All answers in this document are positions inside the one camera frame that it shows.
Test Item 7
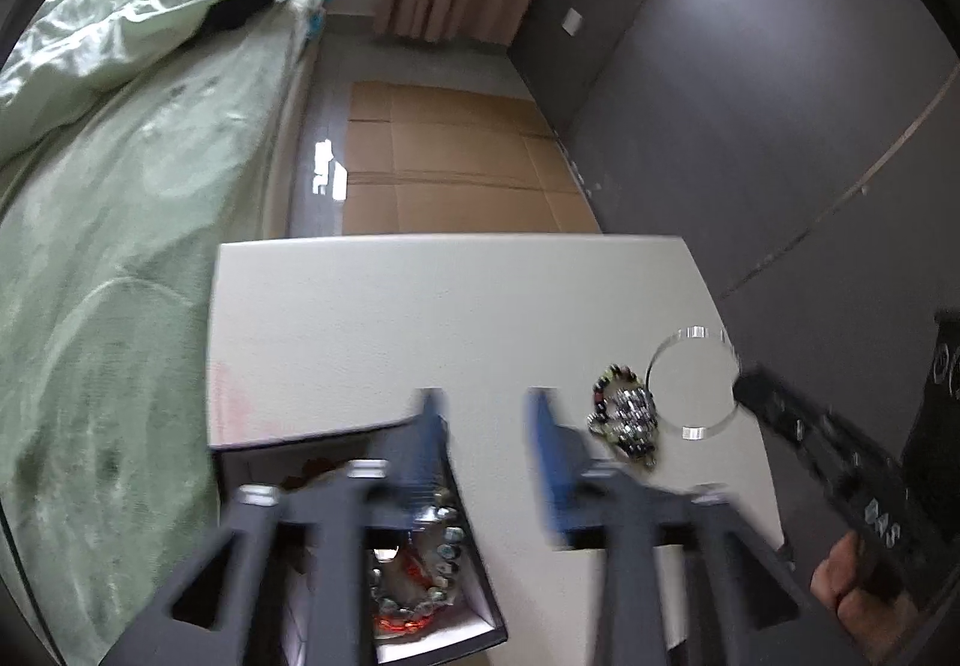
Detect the clear bangle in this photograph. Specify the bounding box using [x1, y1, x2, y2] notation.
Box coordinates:
[646, 325, 743, 442]

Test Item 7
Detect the black cloth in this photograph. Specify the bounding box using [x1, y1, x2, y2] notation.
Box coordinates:
[202, 0, 286, 33]

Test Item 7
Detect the flat cardboard sheet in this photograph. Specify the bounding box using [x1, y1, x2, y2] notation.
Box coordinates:
[341, 79, 605, 236]

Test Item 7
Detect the dark mixed bead bracelet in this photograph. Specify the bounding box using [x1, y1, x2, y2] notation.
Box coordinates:
[587, 360, 661, 468]

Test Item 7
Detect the red bead bracelet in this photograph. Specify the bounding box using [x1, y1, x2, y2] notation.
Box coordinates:
[373, 553, 443, 639]

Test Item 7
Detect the bed with green sheet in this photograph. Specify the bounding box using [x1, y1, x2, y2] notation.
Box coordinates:
[0, 0, 331, 666]

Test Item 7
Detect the blue bead bracelet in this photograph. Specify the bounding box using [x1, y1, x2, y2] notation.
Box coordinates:
[367, 505, 472, 629]

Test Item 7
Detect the light green duvet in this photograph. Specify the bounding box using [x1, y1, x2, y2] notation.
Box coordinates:
[0, 0, 331, 149]

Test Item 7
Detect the white low table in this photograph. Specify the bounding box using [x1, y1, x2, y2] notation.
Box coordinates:
[206, 235, 796, 666]

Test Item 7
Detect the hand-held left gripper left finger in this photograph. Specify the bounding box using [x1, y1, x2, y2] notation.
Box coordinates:
[101, 390, 451, 666]

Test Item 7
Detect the person's right hand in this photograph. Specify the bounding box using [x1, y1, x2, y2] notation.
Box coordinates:
[810, 532, 927, 663]

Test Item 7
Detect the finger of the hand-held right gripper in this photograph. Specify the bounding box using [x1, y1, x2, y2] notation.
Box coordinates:
[731, 368, 852, 479]

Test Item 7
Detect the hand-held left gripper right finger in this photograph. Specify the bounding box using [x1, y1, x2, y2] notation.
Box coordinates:
[529, 390, 863, 666]

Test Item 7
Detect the black jewelry box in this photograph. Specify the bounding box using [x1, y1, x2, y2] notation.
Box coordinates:
[210, 411, 511, 666]

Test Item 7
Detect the grey wardrobe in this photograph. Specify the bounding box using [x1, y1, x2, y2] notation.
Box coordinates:
[510, 0, 960, 562]

